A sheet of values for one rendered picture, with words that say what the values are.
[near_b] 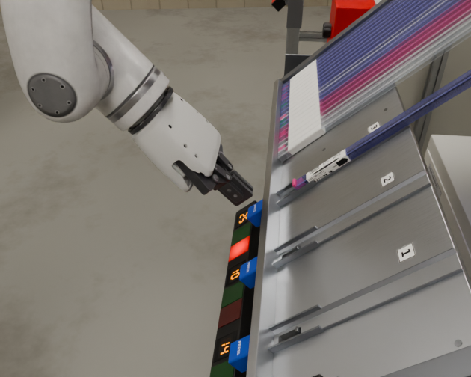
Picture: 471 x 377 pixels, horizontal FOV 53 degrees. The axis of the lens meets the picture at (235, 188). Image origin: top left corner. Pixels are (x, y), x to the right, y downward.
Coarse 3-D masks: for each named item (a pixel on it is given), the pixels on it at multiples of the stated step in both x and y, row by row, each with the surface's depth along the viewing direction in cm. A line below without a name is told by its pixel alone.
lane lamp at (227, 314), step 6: (240, 300) 56; (228, 306) 57; (234, 306) 57; (240, 306) 56; (222, 312) 58; (228, 312) 57; (234, 312) 56; (240, 312) 55; (222, 318) 57; (228, 318) 56; (234, 318) 55; (222, 324) 56
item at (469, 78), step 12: (468, 72) 51; (456, 84) 51; (468, 84) 50; (432, 96) 52; (444, 96) 51; (408, 108) 54; (420, 108) 53; (432, 108) 52; (396, 120) 54; (408, 120) 54; (372, 132) 56; (384, 132) 55; (360, 144) 56; (372, 144) 56; (348, 156) 57; (300, 180) 61
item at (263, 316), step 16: (272, 112) 81; (272, 128) 76; (272, 144) 72; (272, 160) 68; (272, 176) 66; (272, 192) 63; (272, 208) 61; (272, 224) 58; (272, 240) 56; (272, 256) 54; (256, 272) 52; (272, 272) 52; (256, 288) 50; (272, 288) 51; (256, 304) 48; (272, 304) 49; (256, 320) 46; (272, 320) 48; (256, 336) 45; (272, 336) 46; (256, 352) 43; (256, 368) 42; (272, 368) 44
